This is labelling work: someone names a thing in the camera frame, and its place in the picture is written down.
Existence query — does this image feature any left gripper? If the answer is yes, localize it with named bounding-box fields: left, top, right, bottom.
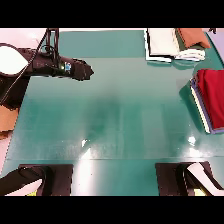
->
left=61, top=57, right=95, bottom=83

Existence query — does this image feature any red T-shirt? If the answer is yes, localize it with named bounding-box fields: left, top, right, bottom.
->
left=195, top=68, right=224, bottom=131

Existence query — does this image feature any light brown garment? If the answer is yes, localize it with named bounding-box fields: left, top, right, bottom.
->
left=0, top=105, right=20, bottom=140

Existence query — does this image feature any large white folded garment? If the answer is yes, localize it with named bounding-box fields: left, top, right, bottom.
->
left=145, top=28, right=182, bottom=63

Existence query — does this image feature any small white folded garment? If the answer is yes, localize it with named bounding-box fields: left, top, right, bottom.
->
left=174, top=48, right=206, bottom=62

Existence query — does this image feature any rust brown folded garment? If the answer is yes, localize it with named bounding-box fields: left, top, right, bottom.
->
left=176, top=28, right=212, bottom=50

